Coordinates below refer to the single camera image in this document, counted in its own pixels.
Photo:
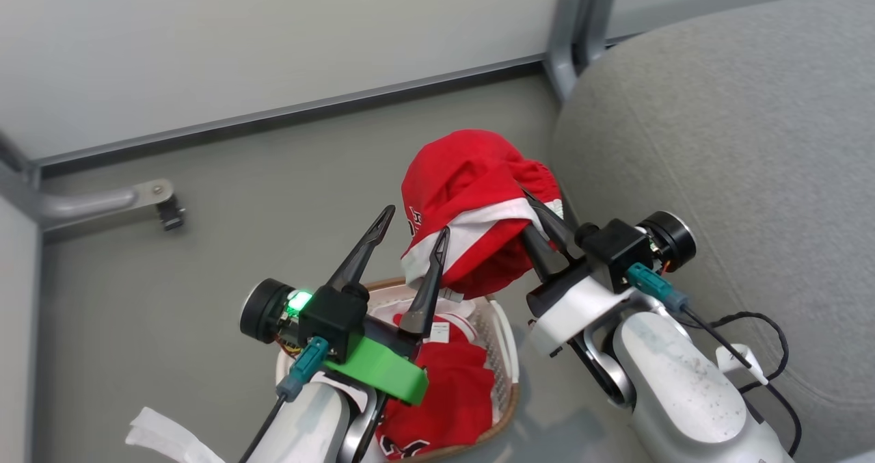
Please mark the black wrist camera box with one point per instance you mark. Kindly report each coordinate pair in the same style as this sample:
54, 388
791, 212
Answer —
335, 319
615, 247

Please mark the grey metal partition foot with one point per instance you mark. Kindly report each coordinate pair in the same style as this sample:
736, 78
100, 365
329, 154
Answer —
89, 204

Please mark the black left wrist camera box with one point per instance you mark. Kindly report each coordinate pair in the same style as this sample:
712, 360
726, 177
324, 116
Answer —
335, 319

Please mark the red garment with lettering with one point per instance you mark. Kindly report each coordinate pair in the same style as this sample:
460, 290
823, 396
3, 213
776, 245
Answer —
451, 394

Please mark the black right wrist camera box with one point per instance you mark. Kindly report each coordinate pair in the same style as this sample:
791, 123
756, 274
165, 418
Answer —
615, 247

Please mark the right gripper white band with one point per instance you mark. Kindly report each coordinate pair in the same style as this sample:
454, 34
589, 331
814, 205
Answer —
581, 312

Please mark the grey fabric sofa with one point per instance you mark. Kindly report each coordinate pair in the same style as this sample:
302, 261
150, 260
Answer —
738, 148

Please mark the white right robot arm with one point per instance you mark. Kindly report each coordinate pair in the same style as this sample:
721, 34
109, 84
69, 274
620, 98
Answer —
683, 394

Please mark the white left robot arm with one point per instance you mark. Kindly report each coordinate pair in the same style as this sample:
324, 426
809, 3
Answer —
307, 422

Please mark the white laundry basket brown rim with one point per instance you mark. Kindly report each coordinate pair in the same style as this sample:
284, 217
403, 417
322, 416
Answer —
503, 353

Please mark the white garment red trim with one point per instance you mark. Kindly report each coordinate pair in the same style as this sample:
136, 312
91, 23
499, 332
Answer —
456, 310

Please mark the red garment white waistband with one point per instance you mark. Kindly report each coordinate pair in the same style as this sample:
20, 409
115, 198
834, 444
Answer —
472, 182

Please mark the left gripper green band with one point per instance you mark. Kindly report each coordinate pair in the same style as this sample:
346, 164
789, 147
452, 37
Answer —
383, 373

